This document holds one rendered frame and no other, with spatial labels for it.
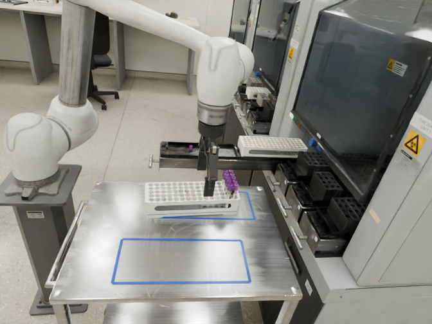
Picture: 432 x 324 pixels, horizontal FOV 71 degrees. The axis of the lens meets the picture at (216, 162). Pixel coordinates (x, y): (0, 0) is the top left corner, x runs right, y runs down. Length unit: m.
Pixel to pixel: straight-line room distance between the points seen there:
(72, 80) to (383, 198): 1.08
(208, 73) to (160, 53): 4.03
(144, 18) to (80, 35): 0.34
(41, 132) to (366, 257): 1.12
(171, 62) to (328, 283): 4.18
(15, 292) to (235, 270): 1.34
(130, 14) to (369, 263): 0.94
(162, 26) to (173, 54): 3.86
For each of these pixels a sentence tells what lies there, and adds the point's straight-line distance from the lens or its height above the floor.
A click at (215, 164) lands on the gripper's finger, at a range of 0.81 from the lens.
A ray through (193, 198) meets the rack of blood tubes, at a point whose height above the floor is 0.88.
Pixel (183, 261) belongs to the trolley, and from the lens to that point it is 0.84.
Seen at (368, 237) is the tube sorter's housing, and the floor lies 0.89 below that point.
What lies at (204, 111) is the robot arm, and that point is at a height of 1.17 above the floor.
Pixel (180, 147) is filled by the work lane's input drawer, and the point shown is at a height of 0.80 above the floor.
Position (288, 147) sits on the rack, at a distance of 1.37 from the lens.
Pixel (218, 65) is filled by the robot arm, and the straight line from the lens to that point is 0.74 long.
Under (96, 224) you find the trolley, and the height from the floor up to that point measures 0.82.
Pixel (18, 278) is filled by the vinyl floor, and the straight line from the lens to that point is 1.99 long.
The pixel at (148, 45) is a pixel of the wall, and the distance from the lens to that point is 4.75.
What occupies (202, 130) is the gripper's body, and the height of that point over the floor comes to 1.11.
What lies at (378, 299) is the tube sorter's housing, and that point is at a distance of 1.16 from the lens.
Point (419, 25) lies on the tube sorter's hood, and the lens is 0.96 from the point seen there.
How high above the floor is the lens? 1.48
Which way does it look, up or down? 32 degrees down
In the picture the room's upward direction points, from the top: 8 degrees clockwise
